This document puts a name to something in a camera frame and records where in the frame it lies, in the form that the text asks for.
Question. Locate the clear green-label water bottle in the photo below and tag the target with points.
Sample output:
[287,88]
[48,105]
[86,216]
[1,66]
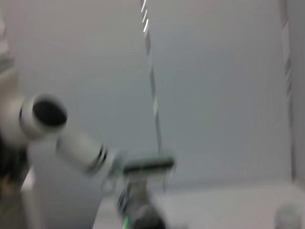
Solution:
[287,215]

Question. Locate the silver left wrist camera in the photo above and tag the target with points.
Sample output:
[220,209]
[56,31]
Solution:
[149,164]

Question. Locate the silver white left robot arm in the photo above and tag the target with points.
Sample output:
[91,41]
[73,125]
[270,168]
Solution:
[78,148]

